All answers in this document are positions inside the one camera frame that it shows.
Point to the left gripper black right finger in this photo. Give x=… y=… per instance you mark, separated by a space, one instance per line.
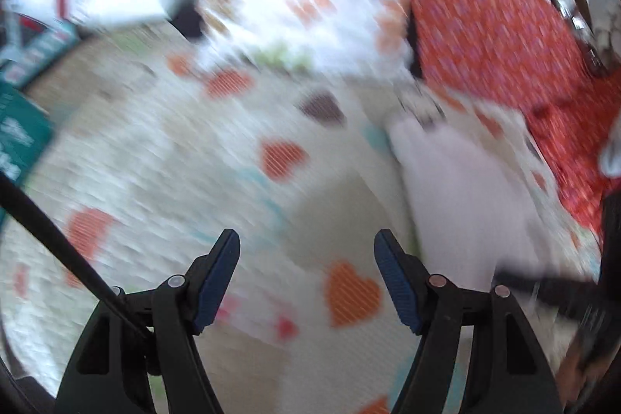
x=508 y=371

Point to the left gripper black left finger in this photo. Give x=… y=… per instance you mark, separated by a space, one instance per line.
x=110 y=368

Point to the pink knitted sweater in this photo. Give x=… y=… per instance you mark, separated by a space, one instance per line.
x=472 y=213

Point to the person right hand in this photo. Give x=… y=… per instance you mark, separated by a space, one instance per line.
x=571 y=379

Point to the heart patchwork quilt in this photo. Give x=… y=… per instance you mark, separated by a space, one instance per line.
x=149 y=162

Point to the green cardboard box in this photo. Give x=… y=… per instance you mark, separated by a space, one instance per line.
x=25 y=134

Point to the red floral bedsheet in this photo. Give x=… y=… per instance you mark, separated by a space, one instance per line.
x=521 y=54

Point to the colourful dotted strip box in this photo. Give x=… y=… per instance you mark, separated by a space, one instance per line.
x=27 y=62

